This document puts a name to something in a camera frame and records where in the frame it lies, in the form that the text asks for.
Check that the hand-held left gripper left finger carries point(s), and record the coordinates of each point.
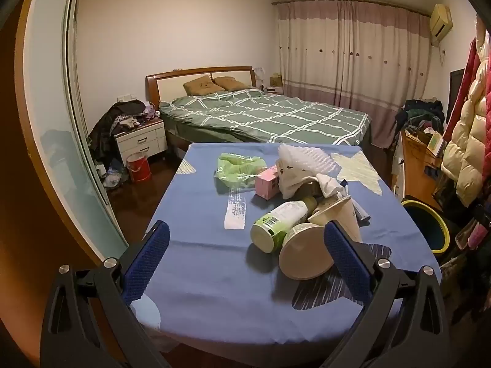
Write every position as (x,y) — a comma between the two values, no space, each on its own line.
(147,264)

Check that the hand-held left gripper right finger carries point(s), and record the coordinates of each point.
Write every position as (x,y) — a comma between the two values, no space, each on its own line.
(347,264)

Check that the round beige paper tub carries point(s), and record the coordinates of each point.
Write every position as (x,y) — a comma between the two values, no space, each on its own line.
(303,257)

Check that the white cloth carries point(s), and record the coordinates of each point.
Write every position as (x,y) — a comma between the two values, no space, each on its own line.
(332,188)
(293,184)

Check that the white bottle with green label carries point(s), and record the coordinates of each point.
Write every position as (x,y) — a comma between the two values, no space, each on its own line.
(276,222)

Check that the dark bin with yellow rim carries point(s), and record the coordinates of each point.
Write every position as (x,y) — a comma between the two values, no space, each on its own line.
(429,230)

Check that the white bubble wrap sheet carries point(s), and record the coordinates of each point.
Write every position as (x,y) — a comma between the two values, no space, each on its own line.
(307,159)

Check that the pink cardboard box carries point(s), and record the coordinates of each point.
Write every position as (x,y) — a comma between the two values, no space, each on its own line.
(266,184)

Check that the green plastic bag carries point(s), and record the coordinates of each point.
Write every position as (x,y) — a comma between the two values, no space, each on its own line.
(238,168)

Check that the blue star-print tablecloth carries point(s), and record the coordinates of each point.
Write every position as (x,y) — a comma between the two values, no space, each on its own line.
(199,218)

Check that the red bucket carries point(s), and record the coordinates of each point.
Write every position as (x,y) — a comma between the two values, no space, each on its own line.
(139,170)

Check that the wooden desk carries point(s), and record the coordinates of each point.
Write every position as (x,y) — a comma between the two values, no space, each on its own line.
(416,168)

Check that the pink floral bag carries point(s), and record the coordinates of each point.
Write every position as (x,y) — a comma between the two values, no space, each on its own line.
(477,234)

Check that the white nightstand with clothes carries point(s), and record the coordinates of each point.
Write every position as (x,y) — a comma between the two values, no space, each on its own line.
(103,130)

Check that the green book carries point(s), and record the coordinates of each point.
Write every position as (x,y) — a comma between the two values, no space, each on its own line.
(435,143)

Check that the heap of clothes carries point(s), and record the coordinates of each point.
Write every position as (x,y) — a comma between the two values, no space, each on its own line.
(420,115)

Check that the green checked quilt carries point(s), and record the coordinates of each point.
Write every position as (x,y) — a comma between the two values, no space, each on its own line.
(268,115)

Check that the cream puffer jacket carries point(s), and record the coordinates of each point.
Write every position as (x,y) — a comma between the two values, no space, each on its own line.
(468,142)

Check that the wooden bed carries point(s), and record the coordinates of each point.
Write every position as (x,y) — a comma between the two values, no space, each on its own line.
(172,84)

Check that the brown pillow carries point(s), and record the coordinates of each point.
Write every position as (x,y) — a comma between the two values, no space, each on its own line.
(232,83)
(201,86)

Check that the glass sliding wardrobe door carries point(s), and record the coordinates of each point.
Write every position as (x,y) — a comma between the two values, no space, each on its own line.
(50,103)

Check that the brown paper bag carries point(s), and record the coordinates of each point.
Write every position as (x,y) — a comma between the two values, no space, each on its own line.
(276,80)

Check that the beige and mauve curtain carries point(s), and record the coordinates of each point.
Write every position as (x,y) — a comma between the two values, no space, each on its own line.
(345,65)

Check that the black television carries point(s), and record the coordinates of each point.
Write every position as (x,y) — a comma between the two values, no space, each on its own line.
(456,92)

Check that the red puffer jacket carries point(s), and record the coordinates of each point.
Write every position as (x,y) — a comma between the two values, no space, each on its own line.
(466,80)

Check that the beige air conditioner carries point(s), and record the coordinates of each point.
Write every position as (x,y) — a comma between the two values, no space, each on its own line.
(441,21)

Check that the white wall socket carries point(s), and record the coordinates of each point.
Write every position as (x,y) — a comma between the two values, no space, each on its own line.
(125,97)

